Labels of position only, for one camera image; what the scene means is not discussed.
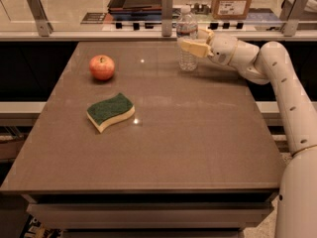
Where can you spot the grey table drawer front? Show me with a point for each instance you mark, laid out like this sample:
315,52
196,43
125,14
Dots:
151,216

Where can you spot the metal glass bracket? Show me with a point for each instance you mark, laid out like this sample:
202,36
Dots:
43,24
166,18
290,15

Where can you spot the red apple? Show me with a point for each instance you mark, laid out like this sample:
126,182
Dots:
102,67

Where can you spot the green and yellow sponge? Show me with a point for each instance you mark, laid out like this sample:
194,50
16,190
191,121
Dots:
110,111

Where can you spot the clear plastic water bottle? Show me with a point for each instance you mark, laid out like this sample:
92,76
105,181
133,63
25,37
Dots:
186,29

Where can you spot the right metal glass bracket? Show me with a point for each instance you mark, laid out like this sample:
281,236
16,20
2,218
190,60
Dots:
290,15

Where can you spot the left metal glass bracket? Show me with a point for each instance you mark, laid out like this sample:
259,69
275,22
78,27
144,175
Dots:
43,24

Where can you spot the middle metal glass bracket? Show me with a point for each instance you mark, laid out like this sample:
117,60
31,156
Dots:
166,18

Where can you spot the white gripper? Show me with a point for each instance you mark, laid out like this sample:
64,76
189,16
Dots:
222,51

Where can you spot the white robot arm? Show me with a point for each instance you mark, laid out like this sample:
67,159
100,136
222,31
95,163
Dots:
271,63

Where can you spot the cardboard box with label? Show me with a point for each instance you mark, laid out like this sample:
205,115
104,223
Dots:
230,9

